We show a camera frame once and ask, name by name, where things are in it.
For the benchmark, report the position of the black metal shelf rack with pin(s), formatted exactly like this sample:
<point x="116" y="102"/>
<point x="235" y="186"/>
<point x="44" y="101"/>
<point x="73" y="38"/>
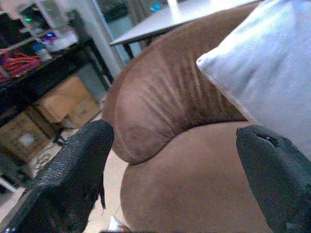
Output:
<point x="36" y="72"/>

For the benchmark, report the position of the cardboard box with label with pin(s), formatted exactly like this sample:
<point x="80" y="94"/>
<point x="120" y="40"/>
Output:
<point x="19" y="138"/>

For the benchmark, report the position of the grey table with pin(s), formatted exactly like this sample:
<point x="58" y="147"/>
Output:
<point x="165" y="21"/>

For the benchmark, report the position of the white pillow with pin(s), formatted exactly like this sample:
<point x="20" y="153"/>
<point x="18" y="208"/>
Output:
<point x="262" y="63"/>

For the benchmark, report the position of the brown suede sofa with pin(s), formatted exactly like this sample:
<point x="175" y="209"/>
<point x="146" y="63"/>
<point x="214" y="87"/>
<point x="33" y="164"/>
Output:
<point x="184" y="136"/>

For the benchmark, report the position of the large cardboard box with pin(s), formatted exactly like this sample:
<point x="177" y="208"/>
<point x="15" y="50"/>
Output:
<point x="70" y="102"/>

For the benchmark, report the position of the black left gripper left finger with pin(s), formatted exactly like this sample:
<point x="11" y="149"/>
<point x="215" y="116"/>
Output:
<point x="70" y="174"/>

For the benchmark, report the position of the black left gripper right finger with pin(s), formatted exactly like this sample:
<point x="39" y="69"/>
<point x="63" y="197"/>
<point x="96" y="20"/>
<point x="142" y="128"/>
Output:
<point x="274" y="179"/>

